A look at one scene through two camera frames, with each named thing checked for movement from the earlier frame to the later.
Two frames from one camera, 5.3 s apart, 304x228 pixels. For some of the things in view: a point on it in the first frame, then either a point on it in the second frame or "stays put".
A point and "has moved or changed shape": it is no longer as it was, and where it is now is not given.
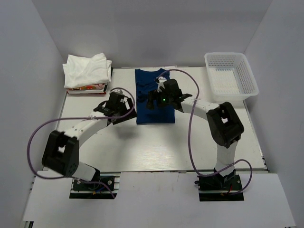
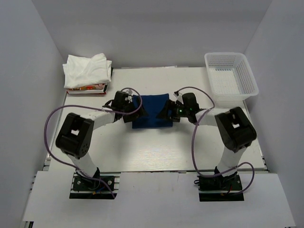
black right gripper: x=152 y=96 to x=172 y=106
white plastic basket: x=231 y=77 stays put
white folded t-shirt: x=80 y=71 stays put
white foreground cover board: x=158 y=200 stays put
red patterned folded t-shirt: x=96 y=89 stays put
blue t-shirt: x=145 y=82 has moved or changed shape
